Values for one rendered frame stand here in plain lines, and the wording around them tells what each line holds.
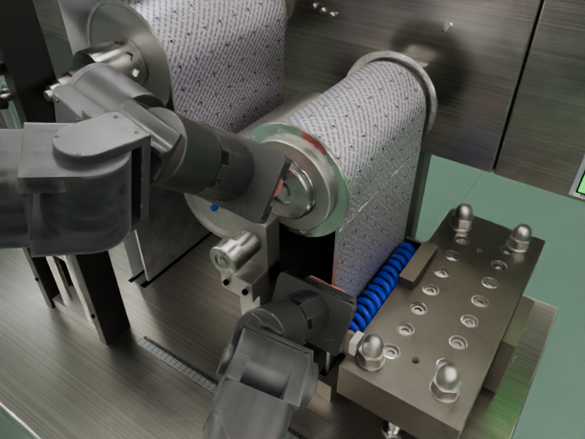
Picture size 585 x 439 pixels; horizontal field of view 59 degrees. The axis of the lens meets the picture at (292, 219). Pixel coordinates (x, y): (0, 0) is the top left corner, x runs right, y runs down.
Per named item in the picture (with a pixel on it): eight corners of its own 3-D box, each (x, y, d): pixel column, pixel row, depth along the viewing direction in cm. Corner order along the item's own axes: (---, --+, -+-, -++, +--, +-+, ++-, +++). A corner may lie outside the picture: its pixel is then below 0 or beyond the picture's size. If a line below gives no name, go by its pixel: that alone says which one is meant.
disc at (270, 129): (241, 209, 67) (238, 104, 57) (244, 206, 67) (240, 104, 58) (340, 256, 61) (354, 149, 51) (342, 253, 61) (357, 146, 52)
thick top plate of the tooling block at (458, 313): (336, 392, 70) (339, 364, 66) (446, 233, 96) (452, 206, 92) (450, 457, 63) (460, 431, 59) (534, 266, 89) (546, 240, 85)
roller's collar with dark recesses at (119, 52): (79, 96, 65) (65, 45, 61) (117, 80, 69) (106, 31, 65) (114, 110, 62) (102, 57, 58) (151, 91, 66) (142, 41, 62)
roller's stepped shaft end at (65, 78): (42, 105, 59) (33, 79, 57) (84, 87, 63) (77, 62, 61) (59, 113, 58) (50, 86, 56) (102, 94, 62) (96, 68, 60)
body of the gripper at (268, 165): (267, 226, 47) (225, 219, 40) (183, 185, 51) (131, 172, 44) (295, 159, 46) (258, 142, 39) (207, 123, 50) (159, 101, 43)
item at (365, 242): (327, 334, 72) (335, 231, 60) (400, 240, 87) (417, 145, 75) (331, 334, 71) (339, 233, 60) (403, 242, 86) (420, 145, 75)
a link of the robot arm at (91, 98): (83, 263, 36) (75, 163, 30) (-7, 178, 40) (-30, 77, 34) (209, 197, 44) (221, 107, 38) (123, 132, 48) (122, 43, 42)
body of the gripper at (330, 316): (343, 352, 61) (315, 373, 55) (272, 314, 66) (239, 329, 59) (359, 303, 60) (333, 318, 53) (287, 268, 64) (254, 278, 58)
